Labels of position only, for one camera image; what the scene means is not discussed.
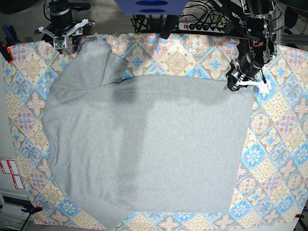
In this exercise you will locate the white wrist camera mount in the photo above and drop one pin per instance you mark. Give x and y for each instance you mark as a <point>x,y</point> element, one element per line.
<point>264,88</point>
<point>60,43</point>

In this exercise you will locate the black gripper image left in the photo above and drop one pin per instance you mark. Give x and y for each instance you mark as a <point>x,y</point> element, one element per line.
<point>60,29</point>

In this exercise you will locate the grey T-shirt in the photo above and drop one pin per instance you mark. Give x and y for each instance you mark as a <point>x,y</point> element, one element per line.
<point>142,144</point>

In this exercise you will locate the black orange clamp top left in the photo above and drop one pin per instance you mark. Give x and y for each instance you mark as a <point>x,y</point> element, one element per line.
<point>6,52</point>

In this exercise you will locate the white red label stickers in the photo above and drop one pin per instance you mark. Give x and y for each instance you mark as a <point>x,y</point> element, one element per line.
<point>9,171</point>

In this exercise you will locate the orange clamp bottom right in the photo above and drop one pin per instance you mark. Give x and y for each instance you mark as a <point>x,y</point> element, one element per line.
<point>300,216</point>

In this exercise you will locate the black power strip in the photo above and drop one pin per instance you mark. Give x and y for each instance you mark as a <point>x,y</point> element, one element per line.
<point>207,27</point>

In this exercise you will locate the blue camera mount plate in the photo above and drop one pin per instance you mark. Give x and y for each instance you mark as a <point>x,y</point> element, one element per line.
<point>136,7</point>

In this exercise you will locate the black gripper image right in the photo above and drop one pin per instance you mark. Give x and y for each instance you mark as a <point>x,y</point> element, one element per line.
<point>245,68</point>

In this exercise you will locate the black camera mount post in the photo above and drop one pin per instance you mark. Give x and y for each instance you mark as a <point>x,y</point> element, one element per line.
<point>169,24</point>

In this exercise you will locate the blue clamp handle top left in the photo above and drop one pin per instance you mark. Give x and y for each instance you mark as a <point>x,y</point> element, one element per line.
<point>11,36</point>

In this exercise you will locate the blue clamp bottom left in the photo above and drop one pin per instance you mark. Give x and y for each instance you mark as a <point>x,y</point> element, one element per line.
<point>31,210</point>

